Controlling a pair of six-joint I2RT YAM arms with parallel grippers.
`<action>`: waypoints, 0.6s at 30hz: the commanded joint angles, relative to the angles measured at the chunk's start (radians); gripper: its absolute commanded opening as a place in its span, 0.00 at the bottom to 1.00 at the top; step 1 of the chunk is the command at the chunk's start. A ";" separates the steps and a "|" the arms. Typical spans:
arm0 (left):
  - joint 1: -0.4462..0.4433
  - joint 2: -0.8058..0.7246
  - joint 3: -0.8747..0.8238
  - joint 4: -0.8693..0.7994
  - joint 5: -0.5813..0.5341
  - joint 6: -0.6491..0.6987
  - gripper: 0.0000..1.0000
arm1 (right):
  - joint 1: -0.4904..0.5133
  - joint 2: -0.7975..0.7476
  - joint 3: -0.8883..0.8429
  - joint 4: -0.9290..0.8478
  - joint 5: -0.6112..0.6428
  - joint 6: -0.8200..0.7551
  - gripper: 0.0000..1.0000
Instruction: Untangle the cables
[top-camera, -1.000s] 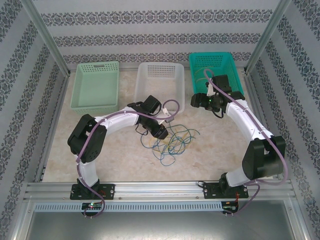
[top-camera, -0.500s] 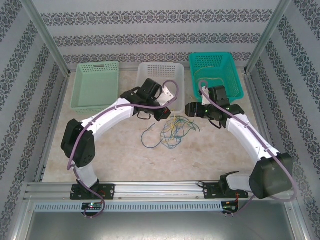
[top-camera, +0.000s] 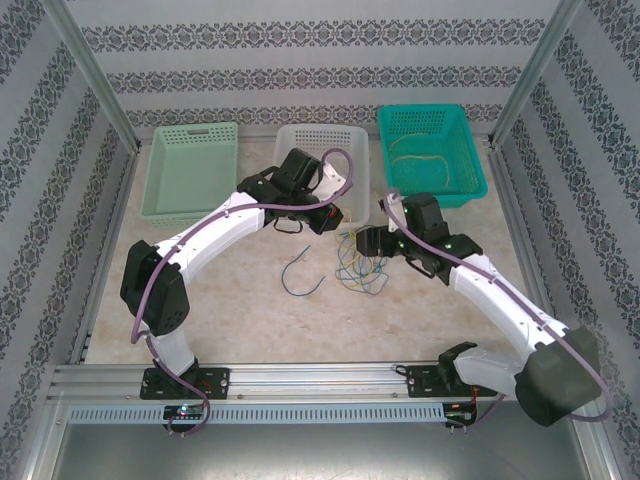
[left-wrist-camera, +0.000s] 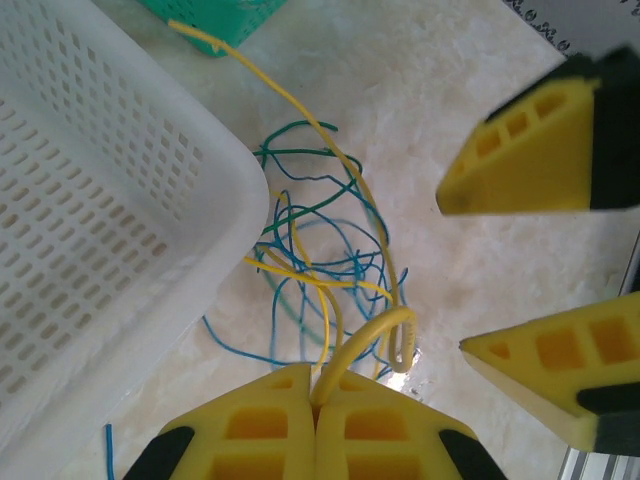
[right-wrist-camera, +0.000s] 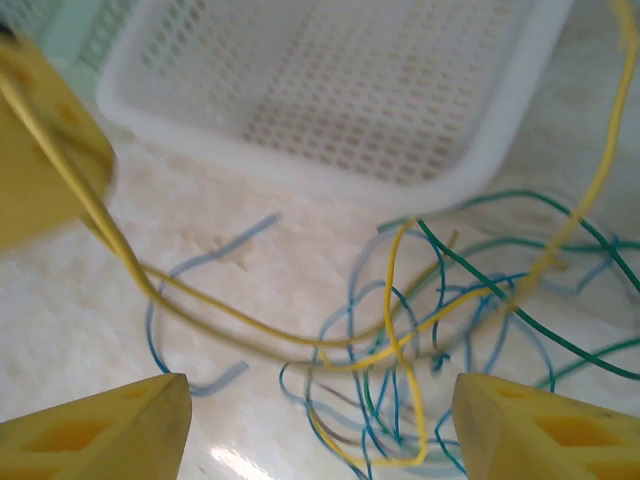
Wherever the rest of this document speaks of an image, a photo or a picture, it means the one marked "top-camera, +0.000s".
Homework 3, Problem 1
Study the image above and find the white plastic basket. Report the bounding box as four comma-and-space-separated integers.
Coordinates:
273, 123, 372, 226

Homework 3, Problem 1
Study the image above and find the yellow thin wire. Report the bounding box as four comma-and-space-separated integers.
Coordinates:
337, 212, 386, 289
388, 132, 454, 195

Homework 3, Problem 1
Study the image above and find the dark blue thin wire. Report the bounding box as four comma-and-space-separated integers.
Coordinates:
339, 234, 392, 296

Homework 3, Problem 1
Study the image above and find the light blue thin wire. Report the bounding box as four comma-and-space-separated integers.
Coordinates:
334, 229, 391, 296

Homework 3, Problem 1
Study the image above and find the teal plastic basket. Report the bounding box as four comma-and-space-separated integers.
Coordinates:
377, 103, 489, 210

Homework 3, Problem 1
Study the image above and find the light green plastic basket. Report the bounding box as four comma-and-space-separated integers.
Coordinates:
139, 122, 240, 230

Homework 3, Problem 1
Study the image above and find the grey metal sheet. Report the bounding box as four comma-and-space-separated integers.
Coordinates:
49, 422, 601, 480

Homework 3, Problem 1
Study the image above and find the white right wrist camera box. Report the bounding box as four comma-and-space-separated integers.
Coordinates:
378, 188, 407, 234

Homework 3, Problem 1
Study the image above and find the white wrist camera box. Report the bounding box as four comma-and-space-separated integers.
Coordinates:
378, 188, 407, 234
317, 160, 355, 202

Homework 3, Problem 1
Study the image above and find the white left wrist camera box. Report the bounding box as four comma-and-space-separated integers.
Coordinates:
317, 160, 355, 202

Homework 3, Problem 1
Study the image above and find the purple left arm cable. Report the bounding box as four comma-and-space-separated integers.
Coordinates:
130, 148, 357, 437

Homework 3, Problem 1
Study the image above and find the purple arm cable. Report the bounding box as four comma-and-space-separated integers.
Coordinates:
130, 148, 357, 437
387, 187, 616, 431

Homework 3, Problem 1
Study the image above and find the aluminium side rail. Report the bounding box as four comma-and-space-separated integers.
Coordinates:
68, 144, 144, 366
485, 142, 561, 326

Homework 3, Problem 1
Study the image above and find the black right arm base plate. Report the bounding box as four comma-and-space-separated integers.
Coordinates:
405, 364, 499, 400

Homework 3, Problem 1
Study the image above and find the aluminium frame post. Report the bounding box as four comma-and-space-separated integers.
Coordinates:
489, 0, 584, 147
42, 0, 142, 151

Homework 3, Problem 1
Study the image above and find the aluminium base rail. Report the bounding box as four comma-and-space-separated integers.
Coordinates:
48, 362, 587, 402

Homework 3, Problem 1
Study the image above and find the grey slotted cable duct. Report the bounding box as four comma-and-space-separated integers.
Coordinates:
67, 403, 446, 425

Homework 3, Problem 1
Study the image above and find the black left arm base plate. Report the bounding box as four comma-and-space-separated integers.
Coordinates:
141, 367, 232, 401

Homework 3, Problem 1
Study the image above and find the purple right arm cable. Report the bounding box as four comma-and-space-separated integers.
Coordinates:
387, 187, 616, 431

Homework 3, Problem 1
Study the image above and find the aluminium lower frame beam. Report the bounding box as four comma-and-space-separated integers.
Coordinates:
569, 399, 624, 480
24, 394, 71, 480

